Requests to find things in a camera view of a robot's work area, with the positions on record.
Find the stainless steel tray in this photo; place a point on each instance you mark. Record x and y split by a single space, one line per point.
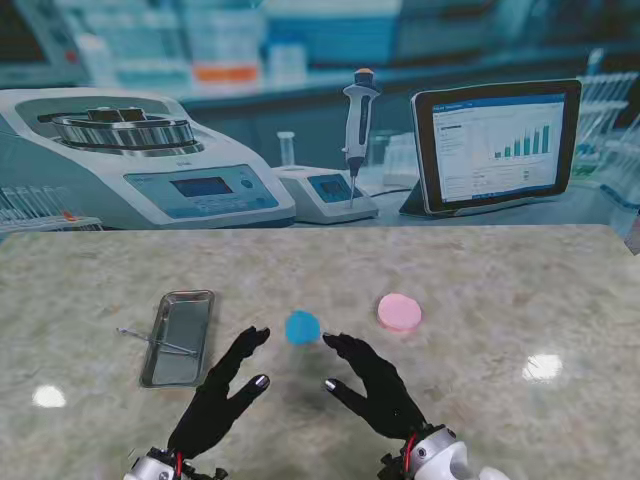
180 320

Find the printed laboratory backdrop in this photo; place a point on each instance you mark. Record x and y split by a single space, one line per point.
320 50

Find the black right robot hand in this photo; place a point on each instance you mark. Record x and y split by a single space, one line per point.
385 400

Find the blue round filter paper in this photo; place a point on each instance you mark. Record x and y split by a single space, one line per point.
302 327

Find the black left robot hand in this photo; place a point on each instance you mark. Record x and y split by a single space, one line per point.
215 405

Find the pink culture dish lid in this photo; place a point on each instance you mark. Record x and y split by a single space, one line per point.
399 310

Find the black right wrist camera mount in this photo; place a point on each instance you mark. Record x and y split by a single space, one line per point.
392 465

